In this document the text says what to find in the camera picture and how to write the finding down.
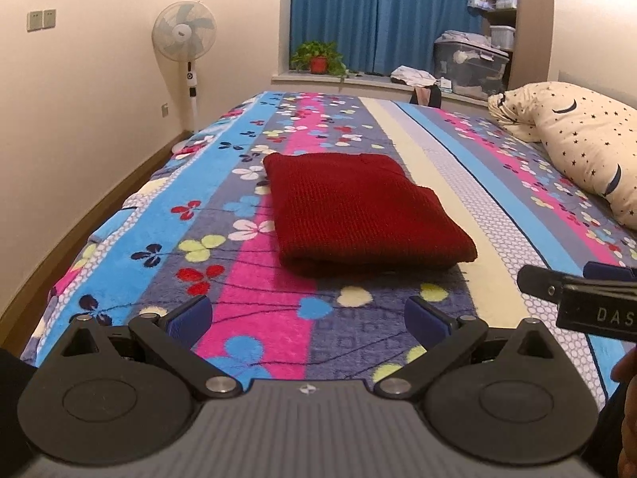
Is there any person's right hand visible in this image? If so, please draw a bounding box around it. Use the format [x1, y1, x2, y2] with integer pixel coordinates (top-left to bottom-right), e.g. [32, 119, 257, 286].
[611, 353, 637, 459]

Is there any red knitted sweater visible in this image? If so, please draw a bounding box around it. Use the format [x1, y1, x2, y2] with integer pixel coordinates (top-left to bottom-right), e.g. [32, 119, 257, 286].
[262, 151, 479, 278]

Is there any large clear grey storage bin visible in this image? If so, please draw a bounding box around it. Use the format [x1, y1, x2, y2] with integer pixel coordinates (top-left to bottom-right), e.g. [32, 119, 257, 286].
[433, 40, 510, 100]

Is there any window sill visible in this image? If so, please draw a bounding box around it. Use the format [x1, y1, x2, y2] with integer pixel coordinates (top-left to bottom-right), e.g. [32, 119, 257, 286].
[271, 72, 493, 106]

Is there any blue curtain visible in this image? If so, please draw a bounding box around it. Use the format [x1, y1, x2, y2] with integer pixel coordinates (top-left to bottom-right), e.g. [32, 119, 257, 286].
[289, 0, 487, 76]

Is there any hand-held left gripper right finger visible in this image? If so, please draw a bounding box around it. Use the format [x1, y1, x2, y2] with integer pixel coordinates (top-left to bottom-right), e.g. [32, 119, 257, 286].
[373, 296, 557, 399]

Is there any star print cream pillow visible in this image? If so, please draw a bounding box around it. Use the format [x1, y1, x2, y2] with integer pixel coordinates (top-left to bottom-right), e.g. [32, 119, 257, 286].
[487, 82, 637, 231]

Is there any potted green plant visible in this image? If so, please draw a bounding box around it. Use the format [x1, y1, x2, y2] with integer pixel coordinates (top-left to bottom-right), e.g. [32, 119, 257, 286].
[289, 40, 350, 79]

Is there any small white storage box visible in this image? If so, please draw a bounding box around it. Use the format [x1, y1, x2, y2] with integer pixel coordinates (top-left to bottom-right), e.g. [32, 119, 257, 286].
[490, 25, 516, 51]

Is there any white standing fan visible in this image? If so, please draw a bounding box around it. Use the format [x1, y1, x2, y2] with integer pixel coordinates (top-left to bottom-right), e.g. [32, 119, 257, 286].
[151, 0, 219, 155]

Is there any white clothes pile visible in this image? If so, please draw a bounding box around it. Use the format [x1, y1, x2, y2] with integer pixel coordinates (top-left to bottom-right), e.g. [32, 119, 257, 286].
[390, 65, 439, 86]

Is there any floral fleece blanket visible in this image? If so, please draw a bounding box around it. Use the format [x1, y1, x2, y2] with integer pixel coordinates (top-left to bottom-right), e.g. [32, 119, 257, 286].
[20, 90, 637, 411]

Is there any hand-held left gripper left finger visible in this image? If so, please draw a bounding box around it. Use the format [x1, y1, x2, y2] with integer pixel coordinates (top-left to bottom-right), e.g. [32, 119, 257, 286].
[60, 295, 243, 400]

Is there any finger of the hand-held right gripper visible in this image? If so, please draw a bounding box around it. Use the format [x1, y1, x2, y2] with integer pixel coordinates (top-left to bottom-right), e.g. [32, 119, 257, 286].
[516, 264, 637, 306]
[582, 261, 637, 282]

